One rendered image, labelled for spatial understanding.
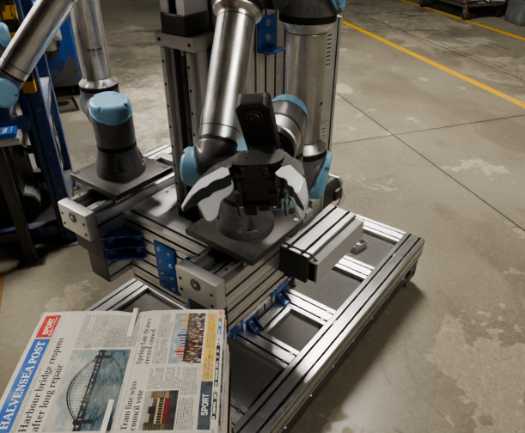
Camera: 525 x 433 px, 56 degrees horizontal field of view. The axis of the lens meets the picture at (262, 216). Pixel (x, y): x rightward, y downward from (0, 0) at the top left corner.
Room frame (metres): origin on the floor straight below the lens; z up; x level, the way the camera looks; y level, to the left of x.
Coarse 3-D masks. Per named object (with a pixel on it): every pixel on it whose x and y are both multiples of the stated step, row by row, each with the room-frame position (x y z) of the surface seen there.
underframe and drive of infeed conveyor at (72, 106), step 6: (54, 36) 4.12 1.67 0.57; (60, 36) 4.14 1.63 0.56; (54, 42) 4.14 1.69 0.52; (48, 48) 4.09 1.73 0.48; (54, 48) 4.12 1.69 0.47; (48, 54) 4.08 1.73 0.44; (54, 54) 4.10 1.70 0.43; (66, 96) 4.24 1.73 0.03; (72, 96) 4.26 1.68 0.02; (60, 102) 4.15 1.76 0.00; (66, 102) 4.15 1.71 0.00; (72, 102) 4.16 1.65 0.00; (60, 108) 4.01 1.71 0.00; (66, 108) 4.01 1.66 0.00; (72, 108) 3.95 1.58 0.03; (78, 108) 3.97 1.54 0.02; (30, 150) 2.79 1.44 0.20
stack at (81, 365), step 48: (48, 336) 0.67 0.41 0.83; (96, 336) 0.67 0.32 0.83; (144, 336) 0.67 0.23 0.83; (192, 336) 0.67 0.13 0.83; (48, 384) 0.56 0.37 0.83; (96, 384) 0.56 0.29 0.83; (144, 384) 0.56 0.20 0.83; (192, 384) 0.56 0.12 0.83; (0, 432) 0.47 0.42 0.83; (48, 432) 0.47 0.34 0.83; (96, 432) 0.47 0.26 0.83; (144, 432) 0.47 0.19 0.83; (192, 432) 0.47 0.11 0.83
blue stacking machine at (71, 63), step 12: (72, 36) 4.34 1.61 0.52; (60, 48) 4.29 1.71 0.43; (72, 48) 4.33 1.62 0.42; (48, 60) 4.26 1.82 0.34; (60, 60) 4.29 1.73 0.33; (72, 60) 4.32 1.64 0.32; (60, 72) 4.28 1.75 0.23; (72, 72) 4.32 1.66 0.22; (60, 84) 4.28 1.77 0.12; (72, 84) 4.31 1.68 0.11
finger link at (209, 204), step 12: (228, 168) 0.58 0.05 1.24; (204, 180) 0.56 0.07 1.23; (216, 180) 0.56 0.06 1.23; (228, 180) 0.56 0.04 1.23; (192, 192) 0.53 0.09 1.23; (204, 192) 0.54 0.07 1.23; (216, 192) 0.56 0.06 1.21; (228, 192) 0.58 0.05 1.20; (192, 204) 0.52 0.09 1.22; (204, 204) 0.55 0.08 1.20; (216, 204) 0.56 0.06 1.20; (204, 216) 0.55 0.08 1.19; (216, 216) 0.56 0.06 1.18
